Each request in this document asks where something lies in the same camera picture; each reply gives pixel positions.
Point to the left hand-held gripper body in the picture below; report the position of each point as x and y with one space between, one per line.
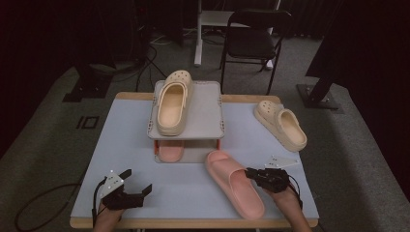
121 198

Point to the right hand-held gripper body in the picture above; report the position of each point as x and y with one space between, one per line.
274 179

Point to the pink slide slipper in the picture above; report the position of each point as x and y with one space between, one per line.
240 188
170 150

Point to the grey two-tier shoe rack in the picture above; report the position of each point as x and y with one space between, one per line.
203 109

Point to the beige clog shoe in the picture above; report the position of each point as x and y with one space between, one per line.
286 125
174 106

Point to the person's left hand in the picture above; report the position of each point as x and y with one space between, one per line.
108 217

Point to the person's right hand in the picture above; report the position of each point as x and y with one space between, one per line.
285 199

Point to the black stand base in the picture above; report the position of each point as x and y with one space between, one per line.
88 85

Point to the black folding chair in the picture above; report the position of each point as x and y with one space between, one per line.
253 42

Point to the black stand with base plate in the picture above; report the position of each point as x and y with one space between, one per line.
317 95

